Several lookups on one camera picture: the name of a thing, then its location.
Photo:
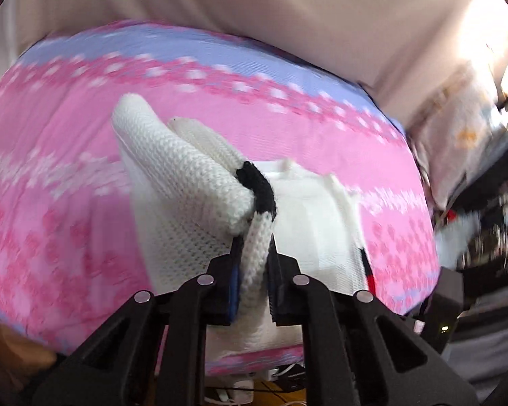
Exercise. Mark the beige fabric headboard cover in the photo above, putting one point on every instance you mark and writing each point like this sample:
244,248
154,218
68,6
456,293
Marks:
401,51

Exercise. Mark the pink rose pattern quilt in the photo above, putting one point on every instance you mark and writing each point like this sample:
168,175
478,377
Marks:
68,251

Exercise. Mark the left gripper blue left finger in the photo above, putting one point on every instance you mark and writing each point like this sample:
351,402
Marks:
229,282

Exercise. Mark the floral pale pillow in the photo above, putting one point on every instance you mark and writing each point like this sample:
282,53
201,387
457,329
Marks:
451,130

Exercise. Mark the white red black knit sweater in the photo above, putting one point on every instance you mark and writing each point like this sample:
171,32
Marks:
189,205

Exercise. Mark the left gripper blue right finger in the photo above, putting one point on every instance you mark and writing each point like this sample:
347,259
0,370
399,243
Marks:
280,271

